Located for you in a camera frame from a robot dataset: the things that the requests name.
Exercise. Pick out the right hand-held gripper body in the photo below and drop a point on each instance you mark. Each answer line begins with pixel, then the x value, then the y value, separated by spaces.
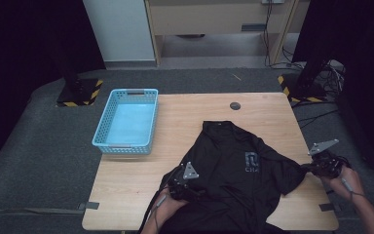
pixel 324 164

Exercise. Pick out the person's right hand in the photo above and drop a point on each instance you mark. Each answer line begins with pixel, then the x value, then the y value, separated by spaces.
pixel 345 187

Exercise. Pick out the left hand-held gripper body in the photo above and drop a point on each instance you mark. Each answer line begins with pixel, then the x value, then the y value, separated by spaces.
pixel 190 172

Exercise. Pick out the black curtain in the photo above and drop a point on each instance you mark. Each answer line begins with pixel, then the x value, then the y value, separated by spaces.
pixel 22 39
pixel 363 65

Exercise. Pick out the black t-shirt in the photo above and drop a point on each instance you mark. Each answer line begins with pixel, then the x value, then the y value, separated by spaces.
pixel 233 182

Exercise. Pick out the grey power strip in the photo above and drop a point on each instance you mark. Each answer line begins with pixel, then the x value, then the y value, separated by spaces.
pixel 272 1

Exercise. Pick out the grey tape strip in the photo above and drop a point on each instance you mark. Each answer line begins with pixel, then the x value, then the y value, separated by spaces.
pixel 327 207
pixel 89 205

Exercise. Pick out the light blue plastic basket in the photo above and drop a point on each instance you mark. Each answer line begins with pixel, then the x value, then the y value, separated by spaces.
pixel 130 125

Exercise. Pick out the black stand with striped base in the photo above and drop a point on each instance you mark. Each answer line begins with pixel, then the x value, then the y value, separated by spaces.
pixel 78 92
pixel 305 87

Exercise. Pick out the white cabinet panel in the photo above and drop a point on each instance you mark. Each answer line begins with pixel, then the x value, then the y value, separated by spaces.
pixel 120 29

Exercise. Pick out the person's left hand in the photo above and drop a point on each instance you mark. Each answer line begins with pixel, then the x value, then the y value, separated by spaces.
pixel 165 208

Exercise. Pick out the dark round table grommet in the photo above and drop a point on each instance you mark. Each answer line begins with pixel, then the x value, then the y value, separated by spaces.
pixel 235 106

